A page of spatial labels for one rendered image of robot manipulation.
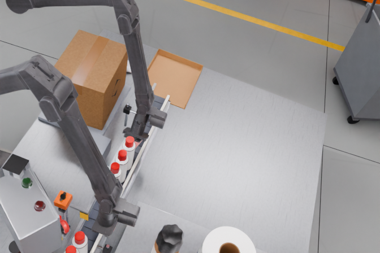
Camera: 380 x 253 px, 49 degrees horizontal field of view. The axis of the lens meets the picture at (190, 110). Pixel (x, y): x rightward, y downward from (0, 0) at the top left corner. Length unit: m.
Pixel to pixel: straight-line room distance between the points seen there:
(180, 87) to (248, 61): 1.58
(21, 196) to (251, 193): 1.12
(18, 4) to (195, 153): 0.98
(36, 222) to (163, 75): 1.32
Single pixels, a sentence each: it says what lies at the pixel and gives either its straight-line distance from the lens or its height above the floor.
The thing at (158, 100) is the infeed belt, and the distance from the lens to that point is 2.03.
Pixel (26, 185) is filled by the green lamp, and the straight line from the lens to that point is 1.08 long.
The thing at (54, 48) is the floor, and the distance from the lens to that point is 3.46.
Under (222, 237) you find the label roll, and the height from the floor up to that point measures 1.02.
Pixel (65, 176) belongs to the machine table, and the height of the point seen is 0.83.
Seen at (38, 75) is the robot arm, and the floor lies 1.65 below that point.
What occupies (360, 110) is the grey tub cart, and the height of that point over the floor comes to 0.24.
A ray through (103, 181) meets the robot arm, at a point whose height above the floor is 1.35.
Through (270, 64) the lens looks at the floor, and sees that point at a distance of 3.73.
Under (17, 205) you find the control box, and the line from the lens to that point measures 1.08.
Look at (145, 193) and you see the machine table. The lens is 1.81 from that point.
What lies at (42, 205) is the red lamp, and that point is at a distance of 1.05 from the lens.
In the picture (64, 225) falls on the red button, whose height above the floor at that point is 1.34.
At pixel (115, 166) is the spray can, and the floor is 1.08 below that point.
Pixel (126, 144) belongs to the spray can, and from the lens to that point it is 1.64.
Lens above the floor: 2.45
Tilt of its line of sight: 51 degrees down
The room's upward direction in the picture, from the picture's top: 18 degrees clockwise
